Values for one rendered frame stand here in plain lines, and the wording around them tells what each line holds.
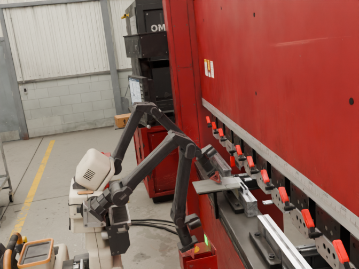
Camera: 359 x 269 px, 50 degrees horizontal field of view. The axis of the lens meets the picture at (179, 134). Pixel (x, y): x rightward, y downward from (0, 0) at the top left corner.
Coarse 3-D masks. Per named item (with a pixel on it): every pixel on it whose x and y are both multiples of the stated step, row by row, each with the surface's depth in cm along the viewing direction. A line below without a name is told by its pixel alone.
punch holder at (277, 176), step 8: (272, 168) 160; (272, 176) 161; (280, 176) 152; (272, 184) 163; (280, 184) 153; (288, 184) 149; (272, 192) 163; (288, 192) 149; (272, 200) 164; (280, 200) 154; (280, 208) 156
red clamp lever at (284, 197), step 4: (280, 188) 144; (284, 188) 144; (280, 192) 143; (284, 192) 143; (280, 196) 143; (284, 196) 142; (284, 200) 141; (288, 200) 141; (288, 204) 140; (284, 208) 140; (288, 208) 139; (292, 208) 139
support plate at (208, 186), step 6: (204, 180) 244; (210, 180) 243; (198, 186) 236; (204, 186) 235; (210, 186) 234; (216, 186) 233; (222, 186) 232; (228, 186) 231; (234, 186) 230; (198, 192) 227; (204, 192) 227
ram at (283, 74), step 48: (240, 0) 174; (288, 0) 124; (336, 0) 96; (240, 48) 184; (288, 48) 129; (336, 48) 99; (240, 96) 195; (288, 96) 134; (336, 96) 102; (288, 144) 140; (336, 144) 106; (336, 192) 109
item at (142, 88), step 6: (138, 78) 320; (144, 78) 311; (144, 84) 312; (150, 84) 317; (144, 90) 313; (150, 90) 318; (144, 96) 314; (150, 96) 319; (156, 102) 322; (144, 114) 323; (150, 120) 320
